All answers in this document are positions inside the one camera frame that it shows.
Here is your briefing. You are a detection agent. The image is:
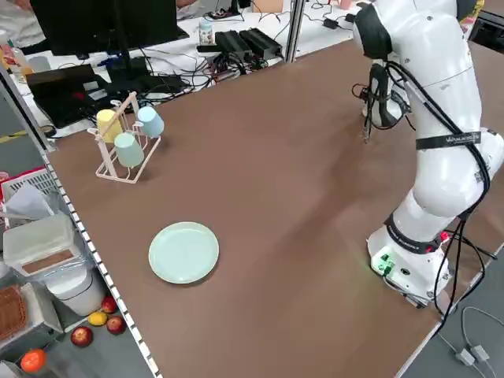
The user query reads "brown wicker basket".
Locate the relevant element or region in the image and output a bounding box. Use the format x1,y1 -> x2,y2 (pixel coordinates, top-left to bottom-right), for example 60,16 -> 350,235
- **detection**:
0,285 -> 28,342

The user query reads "black laptop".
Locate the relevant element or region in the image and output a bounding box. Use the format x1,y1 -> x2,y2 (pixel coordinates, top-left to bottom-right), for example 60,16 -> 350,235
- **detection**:
26,64 -> 109,130

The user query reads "pale green plate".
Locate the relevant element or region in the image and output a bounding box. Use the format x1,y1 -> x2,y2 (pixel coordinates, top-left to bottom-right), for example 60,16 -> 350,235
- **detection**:
148,221 -> 221,284

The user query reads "pale blue cup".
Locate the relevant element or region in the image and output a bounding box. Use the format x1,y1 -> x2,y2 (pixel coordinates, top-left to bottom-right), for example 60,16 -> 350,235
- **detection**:
136,106 -> 165,139

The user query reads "pale green cup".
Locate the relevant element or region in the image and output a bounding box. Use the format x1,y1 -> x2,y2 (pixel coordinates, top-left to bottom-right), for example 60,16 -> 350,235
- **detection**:
113,132 -> 145,169

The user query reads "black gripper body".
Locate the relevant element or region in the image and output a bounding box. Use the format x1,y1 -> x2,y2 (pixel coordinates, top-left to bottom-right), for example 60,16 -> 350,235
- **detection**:
361,84 -> 375,115

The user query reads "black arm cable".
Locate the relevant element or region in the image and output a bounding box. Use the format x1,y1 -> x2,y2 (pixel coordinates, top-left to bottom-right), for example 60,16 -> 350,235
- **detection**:
365,61 -> 497,316

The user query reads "aluminium frame post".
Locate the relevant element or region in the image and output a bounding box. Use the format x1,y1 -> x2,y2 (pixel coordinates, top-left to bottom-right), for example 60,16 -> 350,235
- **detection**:
283,0 -> 306,63

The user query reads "clear plastic storage box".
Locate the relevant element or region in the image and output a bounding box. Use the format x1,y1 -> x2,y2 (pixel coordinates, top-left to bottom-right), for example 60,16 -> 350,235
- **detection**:
2,212 -> 78,279

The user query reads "pale yellow cup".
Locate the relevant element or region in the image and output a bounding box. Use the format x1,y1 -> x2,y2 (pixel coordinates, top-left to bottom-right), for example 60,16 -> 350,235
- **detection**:
95,109 -> 123,143

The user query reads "black power supply box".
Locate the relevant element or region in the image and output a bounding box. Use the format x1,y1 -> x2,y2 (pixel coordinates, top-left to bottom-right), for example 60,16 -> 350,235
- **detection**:
239,27 -> 284,58
214,30 -> 254,60

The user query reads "orange fruit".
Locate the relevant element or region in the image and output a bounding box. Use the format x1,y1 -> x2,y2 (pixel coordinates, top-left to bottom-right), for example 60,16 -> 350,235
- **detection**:
20,348 -> 47,374

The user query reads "white lidded bin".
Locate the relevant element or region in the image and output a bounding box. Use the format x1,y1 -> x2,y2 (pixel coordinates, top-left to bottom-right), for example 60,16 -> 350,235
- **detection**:
43,265 -> 106,317

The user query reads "white wire cup rack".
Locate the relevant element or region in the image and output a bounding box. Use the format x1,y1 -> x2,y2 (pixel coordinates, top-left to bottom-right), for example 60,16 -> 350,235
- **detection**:
87,91 -> 162,185

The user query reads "white plastic basket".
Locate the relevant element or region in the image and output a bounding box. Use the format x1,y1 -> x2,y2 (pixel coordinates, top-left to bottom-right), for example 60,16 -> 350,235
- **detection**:
0,165 -> 50,206

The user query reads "grey cable with adapters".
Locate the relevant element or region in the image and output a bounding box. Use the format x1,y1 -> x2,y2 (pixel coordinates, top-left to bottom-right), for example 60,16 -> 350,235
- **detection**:
436,306 -> 499,378

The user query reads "small printed cup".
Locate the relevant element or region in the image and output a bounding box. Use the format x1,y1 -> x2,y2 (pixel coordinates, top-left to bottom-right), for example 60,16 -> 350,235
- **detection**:
198,20 -> 216,47

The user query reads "black computer monitor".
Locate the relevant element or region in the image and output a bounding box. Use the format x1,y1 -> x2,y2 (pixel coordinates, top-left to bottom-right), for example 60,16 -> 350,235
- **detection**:
30,0 -> 179,78

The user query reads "person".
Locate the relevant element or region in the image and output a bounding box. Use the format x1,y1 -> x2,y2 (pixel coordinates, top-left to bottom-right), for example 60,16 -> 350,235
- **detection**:
0,0 -> 50,50

